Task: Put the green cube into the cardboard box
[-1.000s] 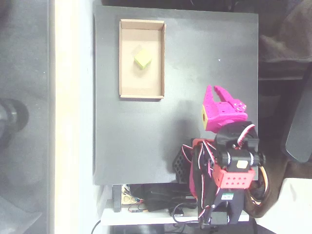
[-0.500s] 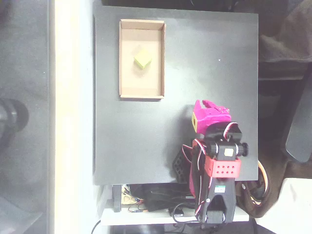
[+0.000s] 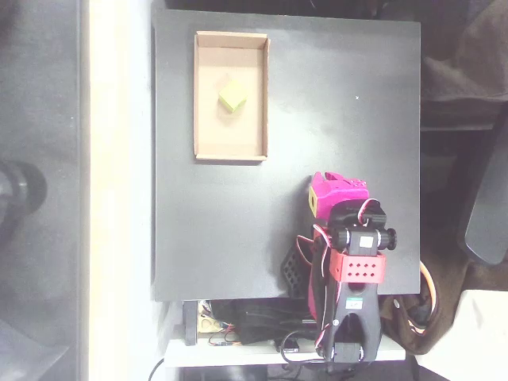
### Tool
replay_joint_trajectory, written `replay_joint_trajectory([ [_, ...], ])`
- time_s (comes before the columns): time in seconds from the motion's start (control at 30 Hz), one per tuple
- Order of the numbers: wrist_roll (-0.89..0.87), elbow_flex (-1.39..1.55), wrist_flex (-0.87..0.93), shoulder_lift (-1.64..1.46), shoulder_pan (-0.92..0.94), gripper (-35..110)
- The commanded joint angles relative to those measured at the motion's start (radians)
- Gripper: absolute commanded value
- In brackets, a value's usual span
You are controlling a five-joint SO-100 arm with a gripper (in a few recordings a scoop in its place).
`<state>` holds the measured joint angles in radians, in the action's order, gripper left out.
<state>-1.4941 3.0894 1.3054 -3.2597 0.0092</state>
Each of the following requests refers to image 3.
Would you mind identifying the yellow-green cube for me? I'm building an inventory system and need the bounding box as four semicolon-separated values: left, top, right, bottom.
217;79;248;114

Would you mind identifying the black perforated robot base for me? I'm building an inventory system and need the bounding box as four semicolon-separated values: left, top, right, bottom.
279;245;313;298

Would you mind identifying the shallow cardboard box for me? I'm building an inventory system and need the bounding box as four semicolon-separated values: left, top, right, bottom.
193;30;271;162

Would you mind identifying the black fabric bag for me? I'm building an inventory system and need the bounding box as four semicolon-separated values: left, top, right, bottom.
232;299;318;345

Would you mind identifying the white shelf board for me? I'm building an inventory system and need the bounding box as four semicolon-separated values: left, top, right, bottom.
164;337;406;368

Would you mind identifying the black round cylinder object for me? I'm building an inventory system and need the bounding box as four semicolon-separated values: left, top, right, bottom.
0;160;48;241

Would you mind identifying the orange cable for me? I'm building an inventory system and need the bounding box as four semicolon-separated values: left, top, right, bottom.
419;261;437;314

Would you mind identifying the black looped cable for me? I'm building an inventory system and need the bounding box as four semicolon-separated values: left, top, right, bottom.
279;331;330;364

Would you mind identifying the small wired circuit board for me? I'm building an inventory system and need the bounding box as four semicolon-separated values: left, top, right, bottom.
208;332;243;348

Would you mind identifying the black power cable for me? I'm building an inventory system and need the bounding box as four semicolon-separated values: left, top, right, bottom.
148;356;166;381

